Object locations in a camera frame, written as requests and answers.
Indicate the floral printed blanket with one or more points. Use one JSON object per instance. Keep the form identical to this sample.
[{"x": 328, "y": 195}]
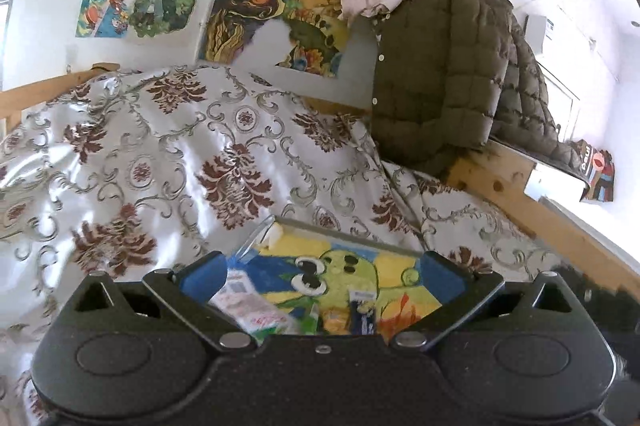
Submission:
[{"x": 150, "y": 140}]

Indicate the green snack packet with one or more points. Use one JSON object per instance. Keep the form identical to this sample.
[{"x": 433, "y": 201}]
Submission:
[{"x": 310, "y": 318}]

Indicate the dark fish wall poster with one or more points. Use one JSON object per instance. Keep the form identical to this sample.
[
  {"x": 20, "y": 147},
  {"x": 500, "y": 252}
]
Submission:
[{"x": 235, "y": 20}]

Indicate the white snack packet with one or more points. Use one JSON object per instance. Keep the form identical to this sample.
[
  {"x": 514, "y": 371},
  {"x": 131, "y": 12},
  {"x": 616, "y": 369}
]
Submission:
[{"x": 250, "y": 313}]

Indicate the yellow snack packet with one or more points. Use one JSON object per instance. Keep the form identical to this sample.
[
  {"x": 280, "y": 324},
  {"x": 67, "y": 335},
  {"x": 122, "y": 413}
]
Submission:
[{"x": 336, "y": 321}]

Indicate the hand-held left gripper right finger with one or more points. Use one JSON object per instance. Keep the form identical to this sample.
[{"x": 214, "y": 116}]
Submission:
[{"x": 440, "y": 281}]

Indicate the white wall box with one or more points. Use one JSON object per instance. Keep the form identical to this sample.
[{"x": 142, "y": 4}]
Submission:
[{"x": 535, "y": 33}]

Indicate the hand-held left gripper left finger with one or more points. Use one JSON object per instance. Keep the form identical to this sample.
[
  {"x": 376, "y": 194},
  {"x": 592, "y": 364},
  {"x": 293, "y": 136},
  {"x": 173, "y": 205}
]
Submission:
[{"x": 200, "y": 281}]

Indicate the cartoon print storage box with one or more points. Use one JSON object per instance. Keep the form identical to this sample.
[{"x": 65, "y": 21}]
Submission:
[{"x": 350, "y": 261}]

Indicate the olive puffer jacket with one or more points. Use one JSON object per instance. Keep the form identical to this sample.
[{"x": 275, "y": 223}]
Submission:
[{"x": 440, "y": 80}]

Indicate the wooden bed frame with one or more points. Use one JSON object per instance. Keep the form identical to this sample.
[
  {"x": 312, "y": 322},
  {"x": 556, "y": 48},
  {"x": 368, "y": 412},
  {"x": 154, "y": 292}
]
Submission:
[{"x": 500, "y": 176}]

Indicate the colourful printed bag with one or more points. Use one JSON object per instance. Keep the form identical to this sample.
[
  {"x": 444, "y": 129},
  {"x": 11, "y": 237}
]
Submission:
[{"x": 600, "y": 176}]

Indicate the blue barcoded snack packet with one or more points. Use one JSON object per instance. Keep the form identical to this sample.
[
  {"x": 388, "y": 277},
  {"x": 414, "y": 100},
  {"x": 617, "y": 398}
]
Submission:
[{"x": 362, "y": 313}]

